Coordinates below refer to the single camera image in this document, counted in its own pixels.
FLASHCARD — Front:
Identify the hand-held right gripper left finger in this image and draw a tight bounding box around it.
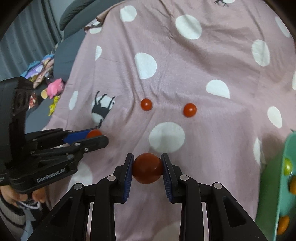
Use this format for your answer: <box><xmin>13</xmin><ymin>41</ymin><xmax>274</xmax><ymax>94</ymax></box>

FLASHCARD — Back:
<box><xmin>27</xmin><ymin>153</ymin><xmax>135</xmax><ymax>241</ymax></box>

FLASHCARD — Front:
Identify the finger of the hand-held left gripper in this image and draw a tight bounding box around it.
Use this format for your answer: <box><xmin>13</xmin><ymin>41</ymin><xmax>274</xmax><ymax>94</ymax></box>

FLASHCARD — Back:
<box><xmin>25</xmin><ymin>128</ymin><xmax>99</xmax><ymax>151</ymax></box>
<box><xmin>30</xmin><ymin>136</ymin><xmax>109</xmax><ymax>170</ymax></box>

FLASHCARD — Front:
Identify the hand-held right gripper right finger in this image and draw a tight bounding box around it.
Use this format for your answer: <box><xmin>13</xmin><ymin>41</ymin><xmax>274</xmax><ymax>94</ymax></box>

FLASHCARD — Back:
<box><xmin>161</xmin><ymin>153</ymin><xmax>269</xmax><ymax>241</ymax></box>

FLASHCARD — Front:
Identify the red tomato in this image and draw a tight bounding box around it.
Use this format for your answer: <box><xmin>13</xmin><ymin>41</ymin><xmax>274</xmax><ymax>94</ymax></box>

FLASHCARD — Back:
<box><xmin>183</xmin><ymin>103</ymin><xmax>197</xmax><ymax>117</ymax></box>
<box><xmin>86</xmin><ymin>129</ymin><xmax>103</xmax><ymax>139</ymax></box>
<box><xmin>132</xmin><ymin>153</ymin><xmax>163</xmax><ymax>184</ymax></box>
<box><xmin>141</xmin><ymin>98</ymin><xmax>153</xmax><ymax>111</ymax></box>

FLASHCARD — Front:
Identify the green plastic bowl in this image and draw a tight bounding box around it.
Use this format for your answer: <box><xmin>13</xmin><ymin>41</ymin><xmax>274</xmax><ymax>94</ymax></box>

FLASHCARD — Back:
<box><xmin>254</xmin><ymin>131</ymin><xmax>296</xmax><ymax>241</ymax></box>

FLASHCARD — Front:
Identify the olive green lime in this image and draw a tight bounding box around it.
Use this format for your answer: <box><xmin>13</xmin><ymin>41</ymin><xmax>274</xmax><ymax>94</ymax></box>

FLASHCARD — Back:
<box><xmin>284</xmin><ymin>158</ymin><xmax>293</xmax><ymax>176</ymax></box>

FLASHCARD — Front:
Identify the orange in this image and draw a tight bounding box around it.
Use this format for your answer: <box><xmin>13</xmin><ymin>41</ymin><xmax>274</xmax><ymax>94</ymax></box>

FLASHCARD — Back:
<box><xmin>288</xmin><ymin>175</ymin><xmax>296</xmax><ymax>194</ymax></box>
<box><xmin>277</xmin><ymin>215</ymin><xmax>290</xmax><ymax>235</ymax></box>

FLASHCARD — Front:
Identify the person's left forearm striped sleeve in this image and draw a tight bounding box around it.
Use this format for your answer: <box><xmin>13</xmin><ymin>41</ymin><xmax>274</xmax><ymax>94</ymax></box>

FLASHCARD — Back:
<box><xmin>0</xmin><ymin>197</ymin><xmax>42</xmax><ymax>241</ymax></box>

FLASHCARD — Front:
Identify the person's left hand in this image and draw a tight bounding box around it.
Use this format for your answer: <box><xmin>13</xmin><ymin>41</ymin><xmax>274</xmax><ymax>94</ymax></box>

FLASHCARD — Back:
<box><xmin>2</xmin><ymin>185</ymin><xmax>45</xmax><ymax>205</ymax></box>

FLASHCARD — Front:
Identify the red snack packet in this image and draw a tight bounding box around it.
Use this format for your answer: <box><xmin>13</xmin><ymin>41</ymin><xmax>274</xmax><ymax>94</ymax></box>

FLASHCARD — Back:
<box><xmin>28</xmin><ymin>91</ymin><xmax>38</xmax><ymax>109</ymax></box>

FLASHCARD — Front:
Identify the yellow snack packet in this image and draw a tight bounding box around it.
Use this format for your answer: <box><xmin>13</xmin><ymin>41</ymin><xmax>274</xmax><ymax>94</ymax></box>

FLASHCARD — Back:
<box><xmin>48</xmin><ymin>96</ymin><xmax>60</xmax><ymax>116</ymax></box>

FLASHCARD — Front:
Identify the pink plush toy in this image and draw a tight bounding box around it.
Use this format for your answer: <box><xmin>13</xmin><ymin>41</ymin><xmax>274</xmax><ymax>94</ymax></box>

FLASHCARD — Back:
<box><xmin>46</xmin><ymin>78</ymin><xmax>65</xmax><ymax>100</ymax></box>

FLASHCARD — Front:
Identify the colourful printed cloth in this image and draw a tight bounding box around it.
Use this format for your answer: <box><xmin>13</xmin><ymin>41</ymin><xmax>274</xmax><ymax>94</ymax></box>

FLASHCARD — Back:
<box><xmin>20</xmin><ymin>53</ymin><xmax>56</xmax><ymax>88</ymax></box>

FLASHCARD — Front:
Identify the grey curtain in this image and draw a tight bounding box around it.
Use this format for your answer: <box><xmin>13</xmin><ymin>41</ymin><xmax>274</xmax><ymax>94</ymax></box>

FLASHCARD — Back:
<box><xmin>0</xmin><ymin>0</ymin><xmax>67</xmax><ymax>81</ymax></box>

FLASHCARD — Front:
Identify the pink polka dot blanket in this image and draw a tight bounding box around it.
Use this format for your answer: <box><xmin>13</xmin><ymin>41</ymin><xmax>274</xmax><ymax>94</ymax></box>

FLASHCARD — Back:
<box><xmin>25</xmin><ymin>0</ymin><xmax>296</xmax><ymax>241</ymax></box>

